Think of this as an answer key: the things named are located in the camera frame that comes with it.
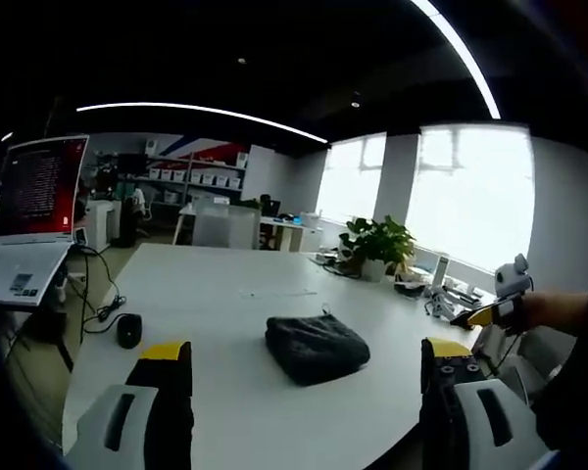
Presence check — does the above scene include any dark grey towel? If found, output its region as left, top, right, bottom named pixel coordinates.
left=265, top=314, right=371, bottom=388

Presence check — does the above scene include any green potted plant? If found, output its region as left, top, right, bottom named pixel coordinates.
left=339, top=214, right=417, bottom=275

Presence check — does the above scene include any white cabinet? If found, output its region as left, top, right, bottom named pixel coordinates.
left=84, top=199, right=115, bottom=250

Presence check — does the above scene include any black cable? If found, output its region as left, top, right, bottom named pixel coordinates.
left=71, top=244, right=127, bottom=344

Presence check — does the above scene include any small white robot figure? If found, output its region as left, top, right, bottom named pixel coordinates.
left=423, top=287, right=458, bottom=318

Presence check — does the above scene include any shelf with white storage boxes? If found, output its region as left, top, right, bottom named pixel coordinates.
left=144, top=146, right=250, bottom=207

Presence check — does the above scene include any black computer mouse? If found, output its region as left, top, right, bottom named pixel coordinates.
left=117, top=314, right=144, bottom=350

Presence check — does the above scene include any white laptop with red screen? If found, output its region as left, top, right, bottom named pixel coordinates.
left=0, top=135, right=90, bottom=308

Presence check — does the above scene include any white plant pot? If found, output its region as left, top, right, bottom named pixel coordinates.
left=361, top=258, right=388, bottom=283

